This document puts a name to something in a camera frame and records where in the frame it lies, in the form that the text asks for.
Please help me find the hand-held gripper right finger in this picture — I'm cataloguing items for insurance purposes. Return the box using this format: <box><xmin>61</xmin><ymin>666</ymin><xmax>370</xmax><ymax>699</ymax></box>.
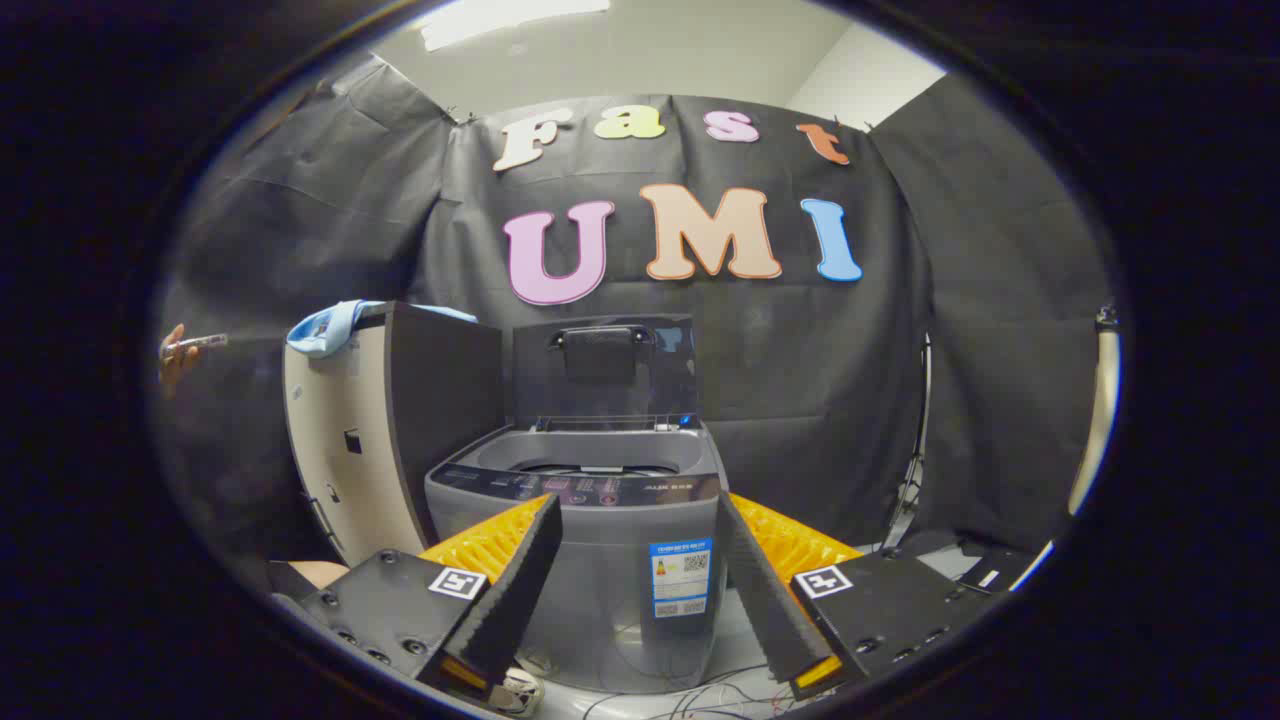
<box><xmin>716</xmin><ymin>490</ymin><xmax>993</xmax><ymax>701</ymax></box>

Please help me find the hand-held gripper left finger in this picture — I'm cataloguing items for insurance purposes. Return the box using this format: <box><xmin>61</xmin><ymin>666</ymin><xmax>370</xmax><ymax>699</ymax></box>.
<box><xmin>298</xmin><ymin>492</ymin><xmax>564</xmax><ymax>701</ymax></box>

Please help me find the grey washing machine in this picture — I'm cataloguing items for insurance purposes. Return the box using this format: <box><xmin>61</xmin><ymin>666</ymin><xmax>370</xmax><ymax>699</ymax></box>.
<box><xmin>425</xmin><ymin>425</ymin><xmax>731</xmax><ymax>696</ymax></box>

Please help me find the dark washing machine lid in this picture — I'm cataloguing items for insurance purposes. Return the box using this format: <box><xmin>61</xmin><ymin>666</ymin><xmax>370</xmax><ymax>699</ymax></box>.
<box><xmin>512</xmin><ymin>315</ymin><xmax>701</xmax><ymax>433</ymax></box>

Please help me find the light blue garment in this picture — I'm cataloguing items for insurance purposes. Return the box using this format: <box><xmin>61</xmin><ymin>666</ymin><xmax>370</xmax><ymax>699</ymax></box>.
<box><xmin>286</xmin><ymin>298</ymin><xmax>479</xmax><ymax>359</ymax></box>

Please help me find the person's white sneaker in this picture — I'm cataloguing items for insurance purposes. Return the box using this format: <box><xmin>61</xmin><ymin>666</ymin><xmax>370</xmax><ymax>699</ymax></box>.
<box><xmin>490</xmin><ymin>665</ymin><xmax>546</xmax><ymax>716</ymax></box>

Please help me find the black and beige cabinet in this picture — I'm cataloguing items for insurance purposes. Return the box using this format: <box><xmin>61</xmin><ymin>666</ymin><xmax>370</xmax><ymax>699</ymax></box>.
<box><xmin>282</xmin><ymin>300</ymin><xmax>506</xmax><ymax>566</ymax></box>

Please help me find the black light stand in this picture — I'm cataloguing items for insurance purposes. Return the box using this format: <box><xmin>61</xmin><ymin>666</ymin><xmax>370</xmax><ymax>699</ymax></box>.
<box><xmin>880</xmin><ymin>330</ymin><xmax>936</xmax><ymax>551</ymax></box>

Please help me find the black backdrop cloth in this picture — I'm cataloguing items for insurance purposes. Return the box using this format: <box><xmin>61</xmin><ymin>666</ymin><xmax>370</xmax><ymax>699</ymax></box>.
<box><xmin>155</xmin><ymin>55</ymin><xmax>1116</xmax><ymax>561</ymax></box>

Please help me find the white pole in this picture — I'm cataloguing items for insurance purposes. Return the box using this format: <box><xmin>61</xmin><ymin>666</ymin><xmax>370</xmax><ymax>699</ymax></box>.
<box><xmin>1065</xmin><ymin>305</ymin><xmax>1121</xmax><ymax>516</ymax></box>

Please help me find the tangle of floor cables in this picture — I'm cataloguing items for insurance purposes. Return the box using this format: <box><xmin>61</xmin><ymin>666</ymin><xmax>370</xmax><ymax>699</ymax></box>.
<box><xmin>580</xmin><ymin>660</ymin><xmax>831</xmax><ymax>720</ymax></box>

